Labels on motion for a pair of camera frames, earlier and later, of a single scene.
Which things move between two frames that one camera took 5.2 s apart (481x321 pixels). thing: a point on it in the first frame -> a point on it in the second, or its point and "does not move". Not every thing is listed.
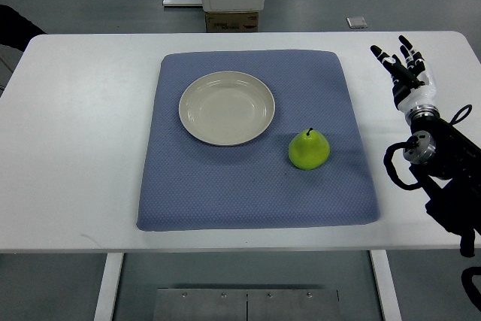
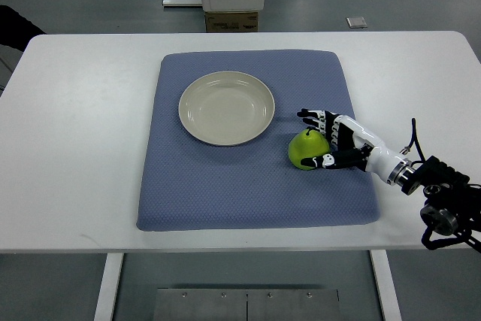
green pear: x=309 y=149 does not move
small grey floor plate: x=356 y=22 does not move
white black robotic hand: x=413 y=86 -> x=354 y=144
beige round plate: x=226 y=108 does not move
